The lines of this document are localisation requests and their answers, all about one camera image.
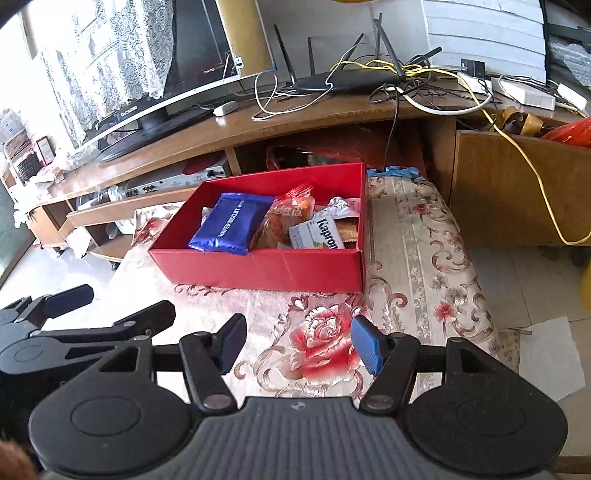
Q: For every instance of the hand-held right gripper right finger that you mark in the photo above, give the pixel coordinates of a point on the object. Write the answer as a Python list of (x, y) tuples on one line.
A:
[(369, 344)]

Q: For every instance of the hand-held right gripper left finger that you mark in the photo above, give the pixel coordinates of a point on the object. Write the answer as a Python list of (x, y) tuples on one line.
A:
[(231, 344)]

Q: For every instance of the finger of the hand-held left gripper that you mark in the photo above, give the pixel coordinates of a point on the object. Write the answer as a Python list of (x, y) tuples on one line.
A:
[(152, 316), (69, 300)]

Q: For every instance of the red cardboard box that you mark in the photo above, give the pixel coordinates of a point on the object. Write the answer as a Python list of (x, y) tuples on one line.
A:
[(258, 272)]

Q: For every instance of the white chocolate wafer packet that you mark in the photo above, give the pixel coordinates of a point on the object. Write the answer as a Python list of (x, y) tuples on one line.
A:
[(316, 235)]

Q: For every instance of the blue wafer biscuit packet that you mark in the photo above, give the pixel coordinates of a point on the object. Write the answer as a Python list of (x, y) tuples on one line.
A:
[(231, 221)]

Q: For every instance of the silver snack packet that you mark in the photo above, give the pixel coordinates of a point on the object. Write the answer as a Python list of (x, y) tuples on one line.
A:
[(344, 207)]

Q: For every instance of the bright orange snack packet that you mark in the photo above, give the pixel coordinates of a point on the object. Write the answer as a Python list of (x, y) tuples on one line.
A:
[(291, 212)]

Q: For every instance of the person's right forearm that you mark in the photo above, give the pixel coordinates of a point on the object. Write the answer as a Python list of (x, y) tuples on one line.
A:
[(14, 461)]

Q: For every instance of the white plastic bag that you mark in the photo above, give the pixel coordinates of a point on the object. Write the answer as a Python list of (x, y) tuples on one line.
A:
[(82, 242)]

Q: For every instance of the silver set-top box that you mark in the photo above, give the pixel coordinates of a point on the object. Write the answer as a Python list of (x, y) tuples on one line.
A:
[(184, 180)]

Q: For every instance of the framed certificate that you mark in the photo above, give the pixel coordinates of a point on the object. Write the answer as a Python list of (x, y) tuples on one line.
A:
[(44, 150)]

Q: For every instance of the blue cloth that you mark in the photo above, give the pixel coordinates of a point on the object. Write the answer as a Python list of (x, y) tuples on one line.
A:
[(397, 172)]

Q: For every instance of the white paper sheet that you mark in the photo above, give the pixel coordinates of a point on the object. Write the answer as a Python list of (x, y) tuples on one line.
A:
[(549, 360)]

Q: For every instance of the white power adapter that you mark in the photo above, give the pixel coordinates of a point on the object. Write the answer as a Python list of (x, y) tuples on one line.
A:
[(225, 109)]

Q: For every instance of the wooden television stand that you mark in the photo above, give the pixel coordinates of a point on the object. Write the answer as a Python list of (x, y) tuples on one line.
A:
[(277, 124)]

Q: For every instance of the white lace cloth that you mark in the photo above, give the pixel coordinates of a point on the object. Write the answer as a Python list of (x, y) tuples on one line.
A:
[(106, 60)]

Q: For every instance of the black router with antennas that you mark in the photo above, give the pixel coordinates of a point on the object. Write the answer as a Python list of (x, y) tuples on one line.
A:
[(351, 81)]

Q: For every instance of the gold tape roll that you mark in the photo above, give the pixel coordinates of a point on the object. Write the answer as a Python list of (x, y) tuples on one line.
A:
[(526, 122)]

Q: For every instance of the flat screen television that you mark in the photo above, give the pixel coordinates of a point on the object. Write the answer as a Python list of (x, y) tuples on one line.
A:
[(198, 46)]

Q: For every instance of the red plastic bag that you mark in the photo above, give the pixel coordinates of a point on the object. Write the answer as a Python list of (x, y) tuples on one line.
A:
[(568, 134)]

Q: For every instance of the long white power strip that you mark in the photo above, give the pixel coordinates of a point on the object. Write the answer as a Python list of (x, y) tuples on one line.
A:
[(521, 94)]

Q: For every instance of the black plug adapter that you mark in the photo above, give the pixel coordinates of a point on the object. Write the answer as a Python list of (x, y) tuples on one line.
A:
[(473, 68)]

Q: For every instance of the white corrugated board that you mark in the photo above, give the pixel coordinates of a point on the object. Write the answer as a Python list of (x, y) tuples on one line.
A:
[(485, 32)]

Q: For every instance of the black shelf rack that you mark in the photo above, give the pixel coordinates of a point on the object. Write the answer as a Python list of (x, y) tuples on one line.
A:
[(570, 55)]

